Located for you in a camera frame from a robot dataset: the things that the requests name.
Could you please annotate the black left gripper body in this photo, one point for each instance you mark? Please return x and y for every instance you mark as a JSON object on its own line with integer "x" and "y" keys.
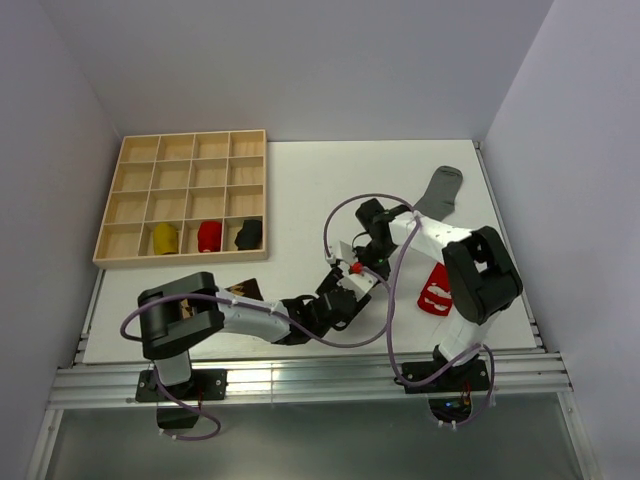
{"x": 330, "y": 282}

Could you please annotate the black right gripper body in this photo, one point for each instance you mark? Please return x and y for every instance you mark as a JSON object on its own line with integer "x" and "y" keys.
{"x": 377, "y": 257}

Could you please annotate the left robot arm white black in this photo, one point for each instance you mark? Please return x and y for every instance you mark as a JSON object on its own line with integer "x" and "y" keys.
{"x": 179, "y": 315}

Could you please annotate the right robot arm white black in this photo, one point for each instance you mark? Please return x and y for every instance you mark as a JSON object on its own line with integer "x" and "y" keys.
{"x": 483, "y": 282}

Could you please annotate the red white fluffy sock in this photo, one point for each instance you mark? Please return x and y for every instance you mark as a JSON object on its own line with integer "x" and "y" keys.
{"x": 435, "y": 297}

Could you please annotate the grey sock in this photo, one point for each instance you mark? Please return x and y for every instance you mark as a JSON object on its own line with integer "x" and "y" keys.
{"x": 438, "y": 200}

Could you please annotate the brown argyle sock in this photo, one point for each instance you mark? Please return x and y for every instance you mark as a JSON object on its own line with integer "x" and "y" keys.
{"x": 248, "y": 288}

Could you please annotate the rolled black sock in tray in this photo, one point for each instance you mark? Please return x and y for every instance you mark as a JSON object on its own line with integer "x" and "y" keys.
{"x": 250, "y": 235}

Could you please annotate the rolled red sock in tray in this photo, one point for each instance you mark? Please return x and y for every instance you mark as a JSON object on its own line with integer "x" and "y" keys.
{"x": 209, "y": 236}

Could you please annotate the rolled mustard sock in tray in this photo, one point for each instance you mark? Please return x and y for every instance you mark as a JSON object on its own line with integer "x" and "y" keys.
{"x": 165, "y": 238}

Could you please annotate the wooden compartment tray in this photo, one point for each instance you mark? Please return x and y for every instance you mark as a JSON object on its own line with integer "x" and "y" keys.
{"x": 184, "y": 179}

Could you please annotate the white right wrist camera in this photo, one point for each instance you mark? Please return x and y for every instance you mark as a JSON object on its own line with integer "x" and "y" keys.
{"x": 341, "y": 253}

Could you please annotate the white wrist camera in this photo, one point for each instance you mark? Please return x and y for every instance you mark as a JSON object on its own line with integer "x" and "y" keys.
{"x": 359, "y": 280}
{"x": 341, "y": 253}

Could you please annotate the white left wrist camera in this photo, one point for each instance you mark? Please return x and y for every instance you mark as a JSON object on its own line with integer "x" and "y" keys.
{"x": 359, "y": 280}

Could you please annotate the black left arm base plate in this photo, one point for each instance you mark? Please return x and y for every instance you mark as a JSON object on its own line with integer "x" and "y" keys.
{"x": 204, "y": 385}

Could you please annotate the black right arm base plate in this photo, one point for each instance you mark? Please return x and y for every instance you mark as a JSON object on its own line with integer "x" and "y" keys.
{"x": 468, "y": 378}

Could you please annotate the black box under rail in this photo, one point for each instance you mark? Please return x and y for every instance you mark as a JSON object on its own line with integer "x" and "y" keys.
{"x": 176, "y": 418}

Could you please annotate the aluminium rail frame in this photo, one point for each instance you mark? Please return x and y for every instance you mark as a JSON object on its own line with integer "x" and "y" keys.
{"x": 534, "y": 429}

